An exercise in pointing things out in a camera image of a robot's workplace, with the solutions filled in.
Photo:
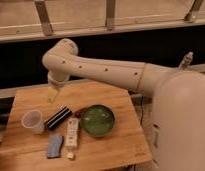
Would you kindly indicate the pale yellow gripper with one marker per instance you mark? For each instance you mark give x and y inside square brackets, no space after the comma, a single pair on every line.
[52,94]

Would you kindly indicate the small white plug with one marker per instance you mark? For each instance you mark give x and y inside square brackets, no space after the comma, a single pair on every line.
[70,155]

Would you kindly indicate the black striped box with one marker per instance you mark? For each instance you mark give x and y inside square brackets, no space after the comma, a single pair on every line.
[53,122]

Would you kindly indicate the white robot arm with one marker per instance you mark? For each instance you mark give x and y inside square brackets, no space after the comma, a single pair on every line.
[178,101]

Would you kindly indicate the blue sponge cloth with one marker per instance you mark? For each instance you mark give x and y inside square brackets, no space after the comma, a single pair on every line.
[54,146]

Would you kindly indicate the white remote controller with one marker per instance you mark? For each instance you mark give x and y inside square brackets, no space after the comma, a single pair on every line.
[72,133]

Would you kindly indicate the wooden cutting board table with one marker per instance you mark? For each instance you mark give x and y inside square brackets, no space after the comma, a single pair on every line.
[22,150]

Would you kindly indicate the green ceramic bowl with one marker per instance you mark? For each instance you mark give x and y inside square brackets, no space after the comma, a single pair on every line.
[97,120]

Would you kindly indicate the translucent white cup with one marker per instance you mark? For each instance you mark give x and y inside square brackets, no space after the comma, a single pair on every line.
[33,121]

